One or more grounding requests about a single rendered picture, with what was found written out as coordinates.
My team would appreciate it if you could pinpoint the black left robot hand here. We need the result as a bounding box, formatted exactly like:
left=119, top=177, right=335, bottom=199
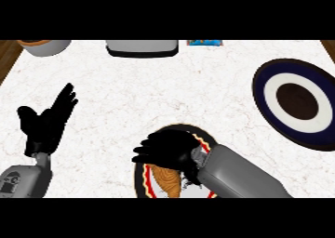
left=16, top=82, right=80, bottom=158

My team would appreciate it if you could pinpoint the navy and white round plate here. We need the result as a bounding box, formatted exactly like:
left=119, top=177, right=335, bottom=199
left=251, top=58, right=335, bottom=152

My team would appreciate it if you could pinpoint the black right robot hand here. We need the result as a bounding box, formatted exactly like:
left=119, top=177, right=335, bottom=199
left=130, top=128, right=204, bottom=172

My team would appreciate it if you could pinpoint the blue and orange box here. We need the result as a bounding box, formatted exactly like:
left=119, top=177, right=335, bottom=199
left=187, top=39, right=224, bottom=47

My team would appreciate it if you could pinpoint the brown croissant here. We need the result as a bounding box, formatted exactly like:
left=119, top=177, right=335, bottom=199
left=147, top=163, right=184, bottom=199

